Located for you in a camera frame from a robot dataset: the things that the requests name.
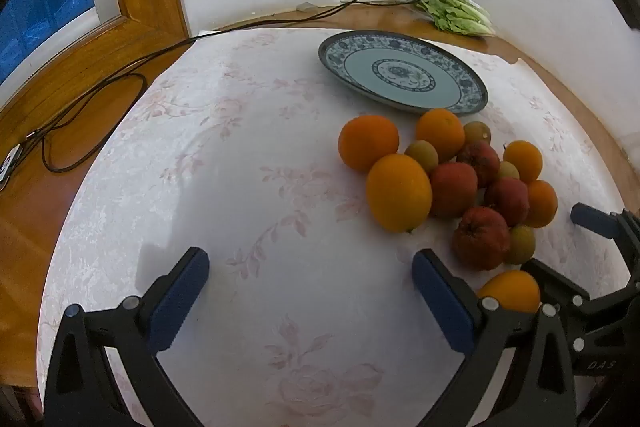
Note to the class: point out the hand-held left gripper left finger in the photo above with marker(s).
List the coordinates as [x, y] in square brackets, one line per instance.
[180, 299]

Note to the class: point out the small yellow-green lemon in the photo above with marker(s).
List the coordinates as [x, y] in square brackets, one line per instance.
[508, 169]
[477, 133]
[521, 244]
[422, 155]

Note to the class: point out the white floral tablecloth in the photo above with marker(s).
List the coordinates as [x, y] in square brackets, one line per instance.
[225, 157]

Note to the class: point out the bagged romaine lettuce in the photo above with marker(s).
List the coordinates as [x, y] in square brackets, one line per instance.
[455, 14]

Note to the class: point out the small grey block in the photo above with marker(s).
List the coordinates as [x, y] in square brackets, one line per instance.
[305, 7]

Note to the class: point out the orange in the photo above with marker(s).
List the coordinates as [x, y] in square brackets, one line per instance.
[440, 134]
[510, 291]
[398, 193]
[522, 161]
[368, 143]
[542, 203]

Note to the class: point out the blue patterned ceramic plate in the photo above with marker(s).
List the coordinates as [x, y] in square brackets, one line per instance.
[400, 72]

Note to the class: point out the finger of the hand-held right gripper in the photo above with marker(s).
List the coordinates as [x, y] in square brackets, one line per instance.
[592, 217]
[560, 284]

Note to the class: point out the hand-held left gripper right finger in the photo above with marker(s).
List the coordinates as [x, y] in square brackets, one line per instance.
[442, 302]

